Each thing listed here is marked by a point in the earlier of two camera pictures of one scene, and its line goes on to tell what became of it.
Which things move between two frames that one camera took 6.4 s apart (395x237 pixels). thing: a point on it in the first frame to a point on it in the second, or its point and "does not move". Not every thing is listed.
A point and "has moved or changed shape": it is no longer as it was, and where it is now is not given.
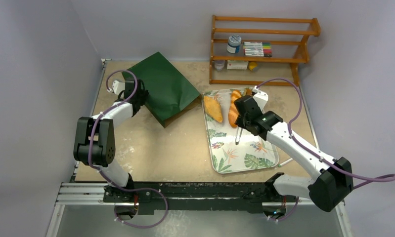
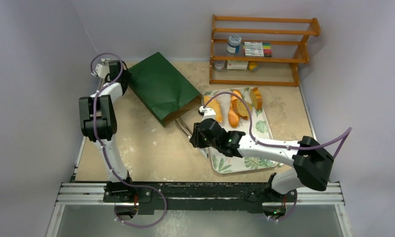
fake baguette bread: (235, 94) does not move
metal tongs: (237, 142) has moved or changed shape
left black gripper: (144, 97) to (127, 77)
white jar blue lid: (234, 43) does not move
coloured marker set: (257, 49) does not move
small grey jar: (219, 65) does not move
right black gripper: (240, 119) to (197, 138)
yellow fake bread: (213, 108) does not move
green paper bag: (171, 95) does not move
